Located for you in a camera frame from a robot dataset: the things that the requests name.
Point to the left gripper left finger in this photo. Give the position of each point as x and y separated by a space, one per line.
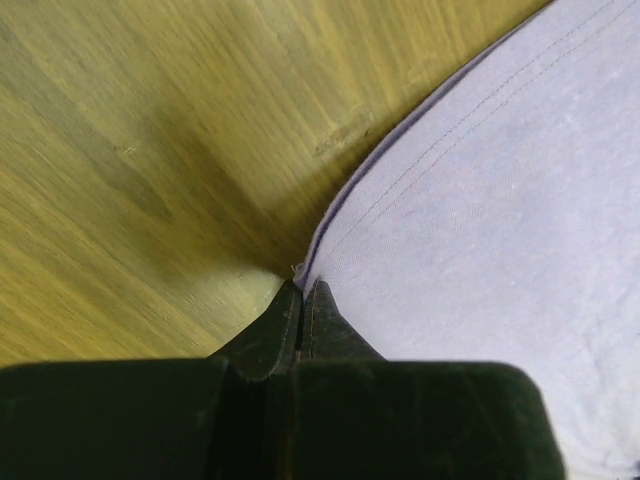
176 418

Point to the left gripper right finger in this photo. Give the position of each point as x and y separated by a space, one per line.
359 416

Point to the purple t shirt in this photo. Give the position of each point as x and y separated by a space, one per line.
500 222

